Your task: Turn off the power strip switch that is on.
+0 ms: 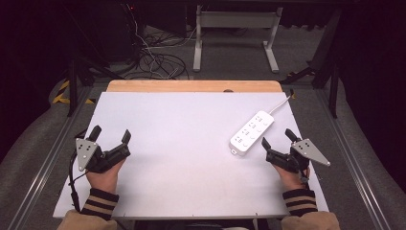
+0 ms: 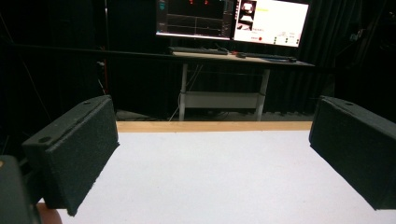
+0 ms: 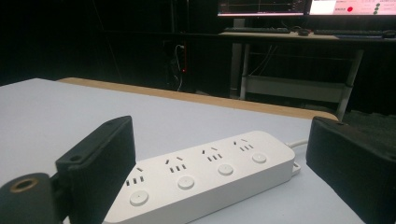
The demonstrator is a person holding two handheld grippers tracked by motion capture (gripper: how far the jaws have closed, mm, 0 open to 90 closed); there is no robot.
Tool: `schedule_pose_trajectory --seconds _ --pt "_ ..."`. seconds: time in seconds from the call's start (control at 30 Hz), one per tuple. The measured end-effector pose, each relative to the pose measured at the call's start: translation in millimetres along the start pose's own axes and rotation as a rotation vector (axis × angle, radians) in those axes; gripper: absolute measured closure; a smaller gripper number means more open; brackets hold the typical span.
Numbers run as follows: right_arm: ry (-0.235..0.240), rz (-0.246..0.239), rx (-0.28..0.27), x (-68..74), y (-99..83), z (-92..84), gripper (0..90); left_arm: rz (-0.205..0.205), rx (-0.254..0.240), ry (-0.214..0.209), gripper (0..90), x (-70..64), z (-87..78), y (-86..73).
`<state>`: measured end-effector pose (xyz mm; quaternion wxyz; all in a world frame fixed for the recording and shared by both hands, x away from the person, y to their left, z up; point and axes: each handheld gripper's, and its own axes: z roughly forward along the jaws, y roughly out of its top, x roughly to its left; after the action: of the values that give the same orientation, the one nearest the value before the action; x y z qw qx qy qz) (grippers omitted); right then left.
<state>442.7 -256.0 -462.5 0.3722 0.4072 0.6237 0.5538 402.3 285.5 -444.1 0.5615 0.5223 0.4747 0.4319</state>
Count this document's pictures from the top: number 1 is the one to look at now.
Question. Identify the person's left hand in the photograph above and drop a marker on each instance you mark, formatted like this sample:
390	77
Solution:
106	176

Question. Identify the wooden table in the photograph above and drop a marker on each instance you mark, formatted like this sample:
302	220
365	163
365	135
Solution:
191	86

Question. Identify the grey metal stand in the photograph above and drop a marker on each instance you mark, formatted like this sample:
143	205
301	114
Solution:
234	35

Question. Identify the white board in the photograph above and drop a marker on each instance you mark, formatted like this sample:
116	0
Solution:
178	153

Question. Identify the yellow black hazard tape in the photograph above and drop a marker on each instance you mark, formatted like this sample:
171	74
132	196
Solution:
65	94

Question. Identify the white power strip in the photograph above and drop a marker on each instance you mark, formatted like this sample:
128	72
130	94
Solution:
252	133

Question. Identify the person's right hand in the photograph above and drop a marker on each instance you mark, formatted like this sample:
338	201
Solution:
291	179

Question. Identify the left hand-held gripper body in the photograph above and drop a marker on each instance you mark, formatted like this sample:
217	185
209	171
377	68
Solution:
95	155

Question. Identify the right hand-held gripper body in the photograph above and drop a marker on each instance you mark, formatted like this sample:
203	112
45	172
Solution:
298	156

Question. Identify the black metal stand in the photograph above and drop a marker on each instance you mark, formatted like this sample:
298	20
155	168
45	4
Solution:
81	76
322	64

